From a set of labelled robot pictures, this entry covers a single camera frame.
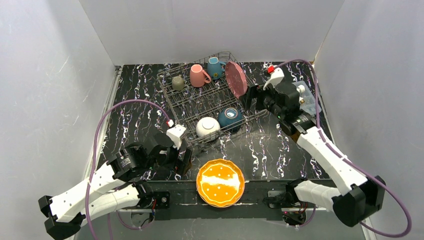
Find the pink handled mug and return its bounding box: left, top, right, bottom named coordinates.
left=189, top=64, right=212, bottom=88

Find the grey wire dish rack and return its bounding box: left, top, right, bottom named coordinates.
left=156, top=56, right=267, bottom=149

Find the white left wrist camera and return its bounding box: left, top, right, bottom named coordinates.
left=165, top=119, right=187, bottom=150

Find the white pipe fitting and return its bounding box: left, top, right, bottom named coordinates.
left=296, top=85, right=306, bottom=104

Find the teal bowl beige inside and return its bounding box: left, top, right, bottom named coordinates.
left=218, top=107, right=243, bottom=133

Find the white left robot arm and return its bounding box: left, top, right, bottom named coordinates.
left=38, top=133, right=193, bottom=240

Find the small grey cup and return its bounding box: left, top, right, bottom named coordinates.
left=171, top=75, right=185, bottom=91

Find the blue handled mug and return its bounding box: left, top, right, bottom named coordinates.
left=206, top=56, right=226, bottom=80

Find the orange polka dot plate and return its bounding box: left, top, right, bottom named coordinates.
left=195, top=158, right=246, bottom=208

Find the white bowl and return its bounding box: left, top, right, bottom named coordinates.
left=195, top=117, right=221, bottom=140

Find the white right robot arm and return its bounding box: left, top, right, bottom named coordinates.
left=241, top=82, right=385, bottom=227

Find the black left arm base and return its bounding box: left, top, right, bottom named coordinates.
left=130, top=180, right=170, bottom=230

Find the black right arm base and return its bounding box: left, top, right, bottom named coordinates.
left=262, top=178, right=317, bottom=228

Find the pink polka dot plate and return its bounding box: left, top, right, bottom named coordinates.
left=225, top=61, right=248, bottom=99

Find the clear plastic parts box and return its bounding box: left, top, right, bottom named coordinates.
left=292, top=80, right=316, bottom=117

